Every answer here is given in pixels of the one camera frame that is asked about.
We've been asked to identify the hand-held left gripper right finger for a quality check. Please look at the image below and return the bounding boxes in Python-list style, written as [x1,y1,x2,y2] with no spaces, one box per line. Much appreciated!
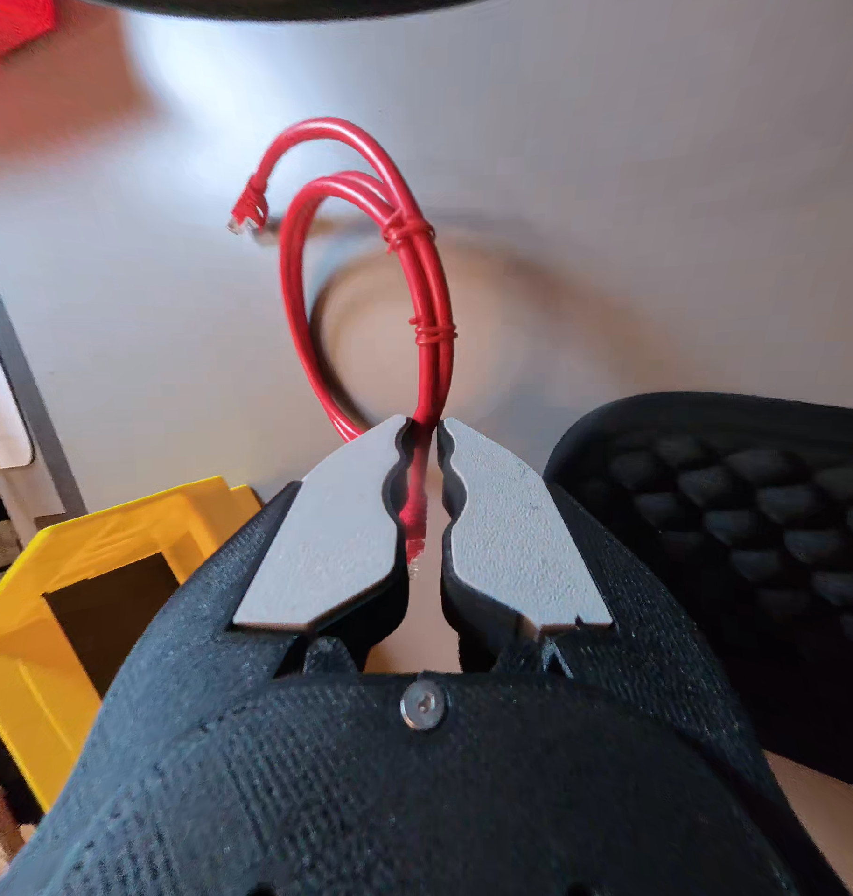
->
[437,416,615,641]

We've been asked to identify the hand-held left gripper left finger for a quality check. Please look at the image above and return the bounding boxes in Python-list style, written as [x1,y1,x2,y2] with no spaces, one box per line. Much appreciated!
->
[232,414,411,648]

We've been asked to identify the red ethernet cable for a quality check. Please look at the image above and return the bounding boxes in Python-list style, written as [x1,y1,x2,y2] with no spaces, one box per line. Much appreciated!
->
[227,118,459,582]

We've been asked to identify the red storage bin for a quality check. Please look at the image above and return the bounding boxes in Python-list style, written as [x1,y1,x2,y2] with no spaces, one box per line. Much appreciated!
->
[0,0,56,71]

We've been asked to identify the yellow storage bin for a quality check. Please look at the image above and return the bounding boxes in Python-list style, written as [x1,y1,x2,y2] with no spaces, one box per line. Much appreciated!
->
[0,476,263,813]

